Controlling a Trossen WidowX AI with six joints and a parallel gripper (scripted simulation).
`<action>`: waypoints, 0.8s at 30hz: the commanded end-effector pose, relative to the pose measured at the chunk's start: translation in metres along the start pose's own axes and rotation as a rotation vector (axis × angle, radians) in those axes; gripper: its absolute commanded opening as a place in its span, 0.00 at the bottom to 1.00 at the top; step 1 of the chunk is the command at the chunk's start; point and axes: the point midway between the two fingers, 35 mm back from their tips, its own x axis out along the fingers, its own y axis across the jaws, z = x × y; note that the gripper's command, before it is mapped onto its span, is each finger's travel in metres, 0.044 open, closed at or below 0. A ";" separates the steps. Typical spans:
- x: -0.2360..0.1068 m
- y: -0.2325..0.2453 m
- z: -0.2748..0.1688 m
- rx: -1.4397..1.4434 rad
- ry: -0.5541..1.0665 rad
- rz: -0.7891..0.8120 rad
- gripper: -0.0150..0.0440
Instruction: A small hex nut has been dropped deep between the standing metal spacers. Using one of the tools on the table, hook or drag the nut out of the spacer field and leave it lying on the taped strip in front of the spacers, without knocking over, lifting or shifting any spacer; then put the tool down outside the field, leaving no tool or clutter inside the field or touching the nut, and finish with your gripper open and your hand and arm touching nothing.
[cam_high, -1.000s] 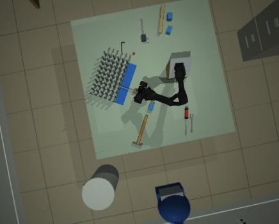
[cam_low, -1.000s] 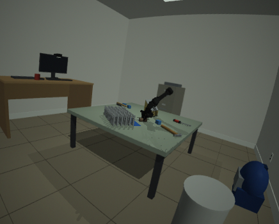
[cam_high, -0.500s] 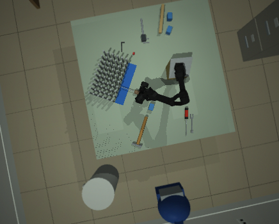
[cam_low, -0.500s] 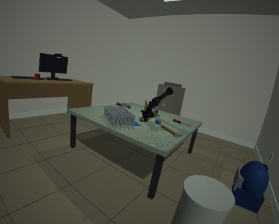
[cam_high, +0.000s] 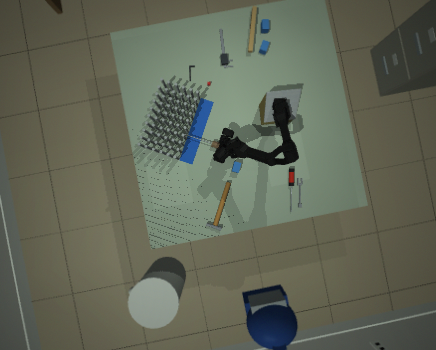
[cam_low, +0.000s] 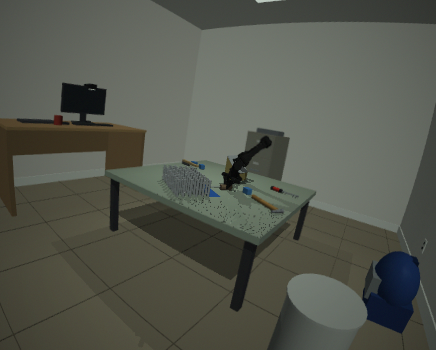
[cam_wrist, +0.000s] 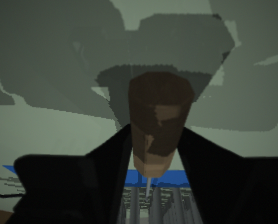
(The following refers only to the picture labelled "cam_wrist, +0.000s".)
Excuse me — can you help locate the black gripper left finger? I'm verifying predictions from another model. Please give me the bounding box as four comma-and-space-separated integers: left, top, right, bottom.
13, 124, 132, 224

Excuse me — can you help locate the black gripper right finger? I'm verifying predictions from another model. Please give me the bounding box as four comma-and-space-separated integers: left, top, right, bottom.
177, 126, 278, 224

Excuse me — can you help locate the blue flat strip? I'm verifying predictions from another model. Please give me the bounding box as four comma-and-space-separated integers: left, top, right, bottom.
2, 165, 190, 188

